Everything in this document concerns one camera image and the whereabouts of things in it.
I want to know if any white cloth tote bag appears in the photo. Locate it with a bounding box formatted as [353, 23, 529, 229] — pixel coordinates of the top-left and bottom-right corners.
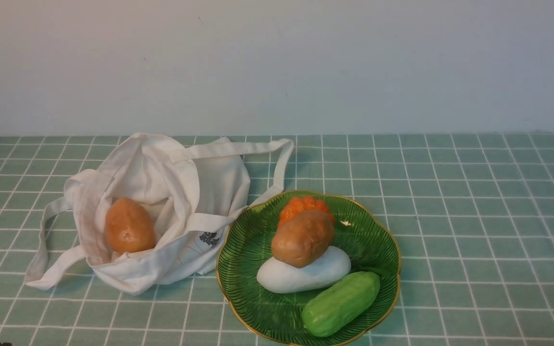
[24, 132, 295, 295]

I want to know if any brown potato in bag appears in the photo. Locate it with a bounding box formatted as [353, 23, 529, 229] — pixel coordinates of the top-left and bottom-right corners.
[105, 198, 157, 254]

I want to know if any orange pumpkin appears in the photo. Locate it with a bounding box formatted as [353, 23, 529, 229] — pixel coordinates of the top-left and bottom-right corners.
[277, 196, 336, 227]

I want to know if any white radish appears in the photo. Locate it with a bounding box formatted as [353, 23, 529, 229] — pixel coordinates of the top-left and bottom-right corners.
[256, 246, 351, 294]

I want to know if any brown potato on plate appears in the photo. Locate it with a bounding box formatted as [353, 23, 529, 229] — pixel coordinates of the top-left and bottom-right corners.
[271, 210, 336, 269]

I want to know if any green glass plate gold rim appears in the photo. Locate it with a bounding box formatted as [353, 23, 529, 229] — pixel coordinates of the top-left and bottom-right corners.
[216, 190, 402, 346]

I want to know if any green cucumber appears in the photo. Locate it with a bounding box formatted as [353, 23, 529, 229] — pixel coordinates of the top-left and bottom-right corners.
[302, 272, 381, 337]

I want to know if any green checkered tablecloth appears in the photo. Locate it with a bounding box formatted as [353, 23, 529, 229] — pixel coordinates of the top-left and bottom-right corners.
[0, 133, 554, 346]

